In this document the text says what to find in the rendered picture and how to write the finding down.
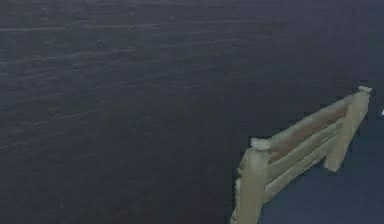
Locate pale wooden bed headboard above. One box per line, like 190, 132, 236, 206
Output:
229, 85, 373, 224

